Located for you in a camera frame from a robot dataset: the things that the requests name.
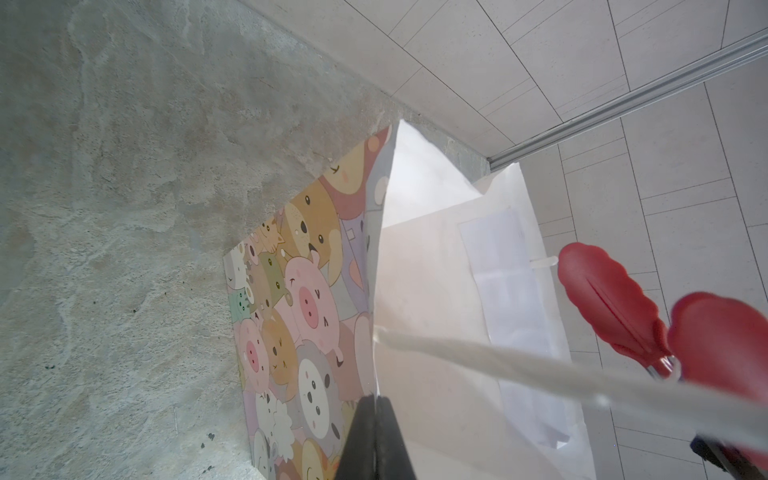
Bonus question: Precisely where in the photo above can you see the white cartoon paper bag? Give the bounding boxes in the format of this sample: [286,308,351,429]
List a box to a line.
[224,122,767,479]

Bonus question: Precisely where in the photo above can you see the aluminium corner post right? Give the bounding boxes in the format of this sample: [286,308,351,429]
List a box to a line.
[488,29,767,172]

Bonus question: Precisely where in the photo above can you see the red kitchen tongs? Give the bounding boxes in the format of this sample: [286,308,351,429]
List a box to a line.
[557,241,768,480]

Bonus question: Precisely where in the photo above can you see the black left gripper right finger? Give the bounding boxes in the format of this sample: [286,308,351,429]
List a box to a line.
[375,396,417,480]

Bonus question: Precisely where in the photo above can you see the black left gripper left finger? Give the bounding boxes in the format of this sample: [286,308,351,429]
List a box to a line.
[335,395,376,480]

